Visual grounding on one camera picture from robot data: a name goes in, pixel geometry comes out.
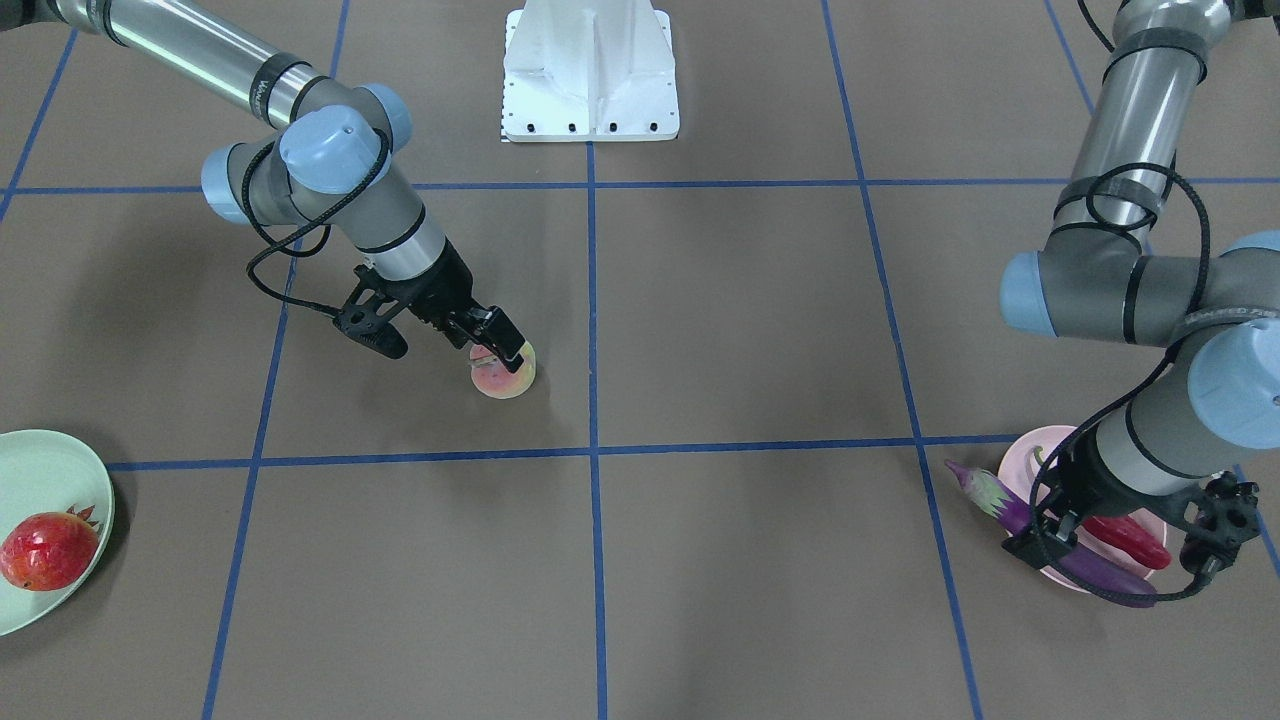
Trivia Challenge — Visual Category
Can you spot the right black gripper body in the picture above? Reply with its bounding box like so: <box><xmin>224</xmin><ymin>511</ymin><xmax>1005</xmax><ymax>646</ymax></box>
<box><xmin>378</xmin><ymin>240</ymin><xmax>477</xmax><ymax>346</ymax></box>

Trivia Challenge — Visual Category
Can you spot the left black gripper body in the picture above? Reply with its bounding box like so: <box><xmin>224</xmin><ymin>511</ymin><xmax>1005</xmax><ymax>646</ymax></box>
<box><xmin>1002</xmin><ymin>445</ymin><xmax>1199</xmax><ymax>577</ymax></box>

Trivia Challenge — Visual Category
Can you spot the peach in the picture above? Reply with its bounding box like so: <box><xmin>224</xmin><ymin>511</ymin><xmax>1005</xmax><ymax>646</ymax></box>
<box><xmin>468</xmin><ymin>341</ymin><xmax>538</xmax><ymax>400</ymax></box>

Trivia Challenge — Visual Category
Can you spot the red chili pepper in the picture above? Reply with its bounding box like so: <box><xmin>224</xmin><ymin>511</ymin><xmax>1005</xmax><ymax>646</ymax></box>
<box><xmin>1083</xmin><ymin>516</ymin><xmax>1172</xmax><ymax>570</ymax></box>

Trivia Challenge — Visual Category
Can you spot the purple eggplant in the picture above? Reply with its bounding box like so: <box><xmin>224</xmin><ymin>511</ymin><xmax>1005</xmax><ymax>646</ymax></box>
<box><xmin>945</xmin><ymin>460</ymin><xmax>1155</xmax><ymax>609</ymax></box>

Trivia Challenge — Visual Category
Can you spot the red pomegranate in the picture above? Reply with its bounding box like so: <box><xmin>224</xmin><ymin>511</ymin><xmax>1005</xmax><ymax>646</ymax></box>
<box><xmin>1</xmin><ymin>505</ymin><xmax>101</xmax><ymax>592</ymax></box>

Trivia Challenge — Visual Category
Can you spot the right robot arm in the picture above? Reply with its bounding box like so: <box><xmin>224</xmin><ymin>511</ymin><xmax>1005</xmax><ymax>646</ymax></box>
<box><xmin>3</xmin><ymin>1</ymin><xmax>532</xmax><ymax>373</ymax></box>

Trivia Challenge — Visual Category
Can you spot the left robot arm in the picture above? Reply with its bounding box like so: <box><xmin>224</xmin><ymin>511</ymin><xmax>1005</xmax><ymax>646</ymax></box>
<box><xmin>1000</xmin><ymin>1</ymin><xmax>1277</xmax><ymax>584</ymax></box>

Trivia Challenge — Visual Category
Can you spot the pink plate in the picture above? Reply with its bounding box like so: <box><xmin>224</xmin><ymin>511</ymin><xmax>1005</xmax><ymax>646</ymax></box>
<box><xmin>996</xmin><ymin>425</ymin><xmax>1169</xmax><ymax>596</ymax></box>

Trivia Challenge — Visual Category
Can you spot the light green plate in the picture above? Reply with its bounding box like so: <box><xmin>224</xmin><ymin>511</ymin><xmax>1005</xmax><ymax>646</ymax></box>
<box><xmin>1</xmin><ymin>429</ymin><xmax>116</xmax><ymax>635</ymax></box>

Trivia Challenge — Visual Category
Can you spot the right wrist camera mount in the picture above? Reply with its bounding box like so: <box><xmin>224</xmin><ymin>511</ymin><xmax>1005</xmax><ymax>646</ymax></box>
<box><xmin>332</xmin><ymin>265</ymin><xmax>424</xmax><ymax>360</ymax></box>

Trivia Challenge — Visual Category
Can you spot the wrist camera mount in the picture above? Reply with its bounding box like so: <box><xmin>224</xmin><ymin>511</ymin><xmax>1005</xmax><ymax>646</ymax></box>
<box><xmin>1179</xmin><ymin>470</ymin><xmax>1260</xmax><ymax>591</ymax></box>
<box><xmin>332</xmin><ymin>265</ymin><xmax>424</xmax><ymax>360</ymax></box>

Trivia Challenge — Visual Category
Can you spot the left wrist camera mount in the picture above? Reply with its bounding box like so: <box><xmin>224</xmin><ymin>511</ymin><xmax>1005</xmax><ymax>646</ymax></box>
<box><xmin>1179</xmin><ymin>470</ymin><xmax>1260</xmax><ymax>591</ymax></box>

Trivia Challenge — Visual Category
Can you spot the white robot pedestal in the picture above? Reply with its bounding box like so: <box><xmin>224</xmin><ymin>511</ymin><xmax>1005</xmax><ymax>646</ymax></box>
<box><xmin>500</xmin><ymin>1</ymin><xmax>681</xmax><ymax>143</ymax></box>

